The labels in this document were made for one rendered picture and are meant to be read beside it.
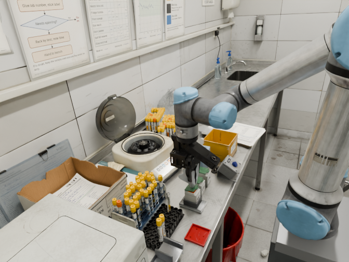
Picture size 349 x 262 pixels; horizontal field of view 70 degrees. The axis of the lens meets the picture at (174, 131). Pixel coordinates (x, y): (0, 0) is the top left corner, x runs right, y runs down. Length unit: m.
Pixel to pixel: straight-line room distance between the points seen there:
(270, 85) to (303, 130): 2.67
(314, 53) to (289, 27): 2.40
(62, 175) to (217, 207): 0.62
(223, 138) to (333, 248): 0.67
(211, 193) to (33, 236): 0.66
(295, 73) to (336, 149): 0.22
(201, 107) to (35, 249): 0.49
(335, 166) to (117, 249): 0.46
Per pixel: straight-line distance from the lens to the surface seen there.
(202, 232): 0.89
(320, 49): 0.67
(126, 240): 0.50
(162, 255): 0.77
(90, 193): 1.02
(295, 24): 3.07
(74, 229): 0.56
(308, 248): 0.87
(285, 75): 0.70
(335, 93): 0.55
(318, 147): 0.59
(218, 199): 1.01
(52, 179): 1.08
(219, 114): 0.67
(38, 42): 1.04
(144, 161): 1.04
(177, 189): 1.05
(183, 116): 0.74
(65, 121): 1.14
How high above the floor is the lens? 1.55
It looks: 27 degrees down
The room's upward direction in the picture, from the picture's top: 4 degrees counter-clockwise
